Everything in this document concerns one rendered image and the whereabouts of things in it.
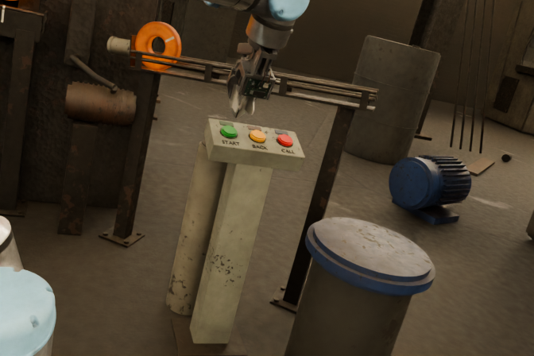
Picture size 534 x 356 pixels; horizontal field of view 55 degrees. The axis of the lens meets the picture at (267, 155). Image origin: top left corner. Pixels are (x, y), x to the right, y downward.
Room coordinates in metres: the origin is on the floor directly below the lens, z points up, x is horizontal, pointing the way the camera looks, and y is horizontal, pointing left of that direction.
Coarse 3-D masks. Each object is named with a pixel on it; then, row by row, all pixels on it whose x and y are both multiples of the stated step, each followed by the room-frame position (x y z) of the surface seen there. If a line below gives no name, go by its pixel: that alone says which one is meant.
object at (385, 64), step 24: (384, 48) 3.83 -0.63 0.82; (408, 48) 3.78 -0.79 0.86; (360, 72) 3.95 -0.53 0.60; (384, 72) 3.80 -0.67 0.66; (408, 72) 3.78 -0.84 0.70; (432, 72) 3.90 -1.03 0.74; (384, 96) 3.78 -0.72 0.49; (408, 96) 3.79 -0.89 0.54; (360, 120) 3.84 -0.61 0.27; (384, 120) 3.78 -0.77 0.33; (408, 120) 3.82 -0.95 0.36; (360, 144) 3.81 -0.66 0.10; (384, 144) 3.78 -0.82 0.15; (408, 144) 3.89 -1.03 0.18
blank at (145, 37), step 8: (152, 24) 1.69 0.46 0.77; (160, 24) 1.68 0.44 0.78; (144, 32) 1.69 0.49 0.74; (152, 32) 1.69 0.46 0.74; (160, 32) 1.68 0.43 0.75; (168, 32) 1.68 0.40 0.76; (176, 32) 1.70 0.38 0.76; (136, 40) 1.70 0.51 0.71; (144, 40) 1.69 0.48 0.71; (152, 40) 1.71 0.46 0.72; (168, 40) 1.67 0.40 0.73; (176, 40) 1.67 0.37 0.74; (136, 48) 1.70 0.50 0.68; (144, 48) 1.69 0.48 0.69; (168, 48) 1.67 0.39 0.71; (176, 48) 1.67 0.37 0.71; (144, 56) 1.69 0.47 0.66; (152, 56) 1.68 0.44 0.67; (176, 56) 1.67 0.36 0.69; (152, 64) 1.68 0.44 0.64; (160, 64) 1.68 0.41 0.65
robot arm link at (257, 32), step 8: (248, 24) 1.10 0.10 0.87; (256, 24) 1.07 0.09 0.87; (248, 32) 1.09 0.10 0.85; (256, 32) 1.07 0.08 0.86; (264, 32) 1.07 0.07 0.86; (272, 32) 1.07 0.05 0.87; (280, 32) 1.07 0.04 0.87; (288, 32) 1.09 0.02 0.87; (256, 40) 1.08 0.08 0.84; (264, 40) 1.07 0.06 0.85; (272, 40) 1.07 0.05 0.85; (280, 40) 1.08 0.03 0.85
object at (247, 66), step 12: (264, 48) 1.14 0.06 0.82; (240, 60) 1.14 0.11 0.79; (252, 60) 1.13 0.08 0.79; (264, 60) 1.09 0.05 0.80; (240, 72) 1.15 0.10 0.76; (252, 72) 1.10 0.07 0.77; (264, 72) 1.10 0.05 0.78; (240, 84) 1.14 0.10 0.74; (252, 84) 1.10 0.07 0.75; (264, 84) 1.11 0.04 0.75; (252, 96) 1.11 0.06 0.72; (264, 96) 1.12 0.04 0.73
